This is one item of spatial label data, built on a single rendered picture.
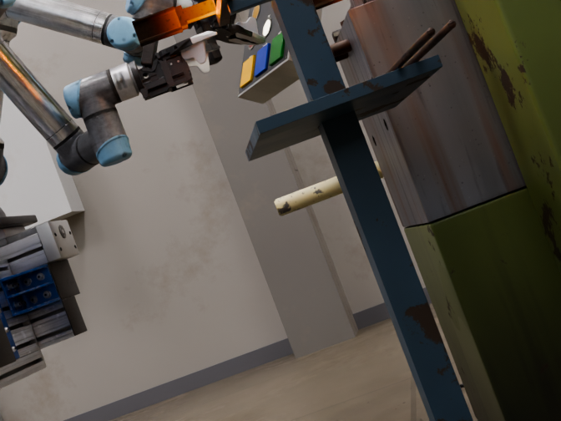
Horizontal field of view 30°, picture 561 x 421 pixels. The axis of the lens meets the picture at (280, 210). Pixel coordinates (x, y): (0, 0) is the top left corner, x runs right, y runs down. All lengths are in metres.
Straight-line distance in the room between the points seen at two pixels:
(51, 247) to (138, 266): 2.91
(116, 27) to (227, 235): 2.90
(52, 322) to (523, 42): 1.26
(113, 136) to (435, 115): 0.68
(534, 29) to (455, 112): 0.30
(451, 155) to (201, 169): 3.31
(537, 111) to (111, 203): 3.77
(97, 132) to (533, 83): 0.93
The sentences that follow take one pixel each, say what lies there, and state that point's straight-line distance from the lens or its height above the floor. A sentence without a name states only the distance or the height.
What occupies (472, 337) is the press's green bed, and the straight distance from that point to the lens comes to 2.08.
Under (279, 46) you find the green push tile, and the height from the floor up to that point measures 1.01.
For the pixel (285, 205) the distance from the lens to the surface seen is 2.60.
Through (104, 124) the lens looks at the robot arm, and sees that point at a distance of 2.25.
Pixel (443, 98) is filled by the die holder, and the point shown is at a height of 0.69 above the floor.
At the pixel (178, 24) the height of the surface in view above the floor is 0.97.
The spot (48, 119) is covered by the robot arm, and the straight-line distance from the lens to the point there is 2.34.
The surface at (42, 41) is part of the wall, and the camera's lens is 5.56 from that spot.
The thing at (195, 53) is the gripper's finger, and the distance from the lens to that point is 2.23.
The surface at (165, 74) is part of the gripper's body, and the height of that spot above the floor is 0.96.
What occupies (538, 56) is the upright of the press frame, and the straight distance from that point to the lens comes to 1.85.
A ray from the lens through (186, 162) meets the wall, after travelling 5.30.
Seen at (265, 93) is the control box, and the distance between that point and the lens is 2.89.
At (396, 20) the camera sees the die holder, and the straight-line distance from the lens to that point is 2.09.
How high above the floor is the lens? 0.54
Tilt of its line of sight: 2 degrees up
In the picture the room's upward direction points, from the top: 21 degrees counter-clockwise
